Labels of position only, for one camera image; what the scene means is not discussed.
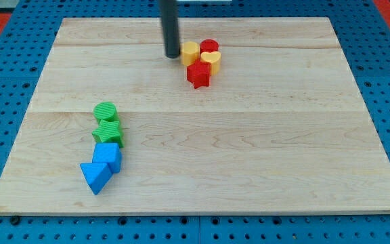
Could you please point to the red circle block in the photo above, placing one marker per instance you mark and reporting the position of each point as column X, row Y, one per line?
column 209, row 45

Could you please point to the green circle block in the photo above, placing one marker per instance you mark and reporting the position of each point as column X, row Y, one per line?
column 105, row 111

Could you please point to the red star block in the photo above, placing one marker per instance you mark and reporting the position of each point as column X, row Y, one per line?
column 199, row 74

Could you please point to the yellow heart block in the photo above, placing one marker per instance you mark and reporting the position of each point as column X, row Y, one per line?
column 214, row 59

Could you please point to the yellow hexagon block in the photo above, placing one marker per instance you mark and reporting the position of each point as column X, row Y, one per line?
column 190, row 52

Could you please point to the light wooden board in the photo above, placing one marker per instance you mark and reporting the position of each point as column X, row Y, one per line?
column 281, row 130

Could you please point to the green star block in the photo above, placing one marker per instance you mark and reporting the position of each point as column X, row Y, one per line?
column 109, row 132

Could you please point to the blue cube block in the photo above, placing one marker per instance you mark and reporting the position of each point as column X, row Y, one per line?
column 110, row 154

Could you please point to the blue triangle block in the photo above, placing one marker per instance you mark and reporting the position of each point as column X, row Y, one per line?
column 96, row 175

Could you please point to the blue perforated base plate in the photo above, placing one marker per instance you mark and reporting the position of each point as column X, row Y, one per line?
column 26, row 41

